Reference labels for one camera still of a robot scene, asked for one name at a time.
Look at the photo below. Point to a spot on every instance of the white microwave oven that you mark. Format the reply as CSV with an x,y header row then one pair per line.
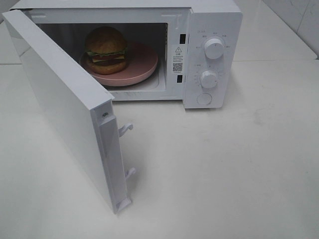
x,y
176,29

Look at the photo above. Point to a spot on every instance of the lower white timer knob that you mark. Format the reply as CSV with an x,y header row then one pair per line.
x,y
209,79

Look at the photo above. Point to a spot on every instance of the pink round plate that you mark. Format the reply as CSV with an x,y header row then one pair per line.
x,y
141,60

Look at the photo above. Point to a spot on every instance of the round white door button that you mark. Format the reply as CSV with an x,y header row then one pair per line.
x,y
204,99

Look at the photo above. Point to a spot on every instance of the glass microwave turntable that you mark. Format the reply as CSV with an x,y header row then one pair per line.
x,y
148,84

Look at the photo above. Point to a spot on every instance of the white microwave door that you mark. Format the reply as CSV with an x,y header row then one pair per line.
x,y
78,107

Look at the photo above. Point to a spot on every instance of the upper white power knob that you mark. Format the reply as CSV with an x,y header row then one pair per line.
x,y
214,47

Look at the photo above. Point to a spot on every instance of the toy burger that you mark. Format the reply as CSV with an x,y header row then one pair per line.
x,y
106,50

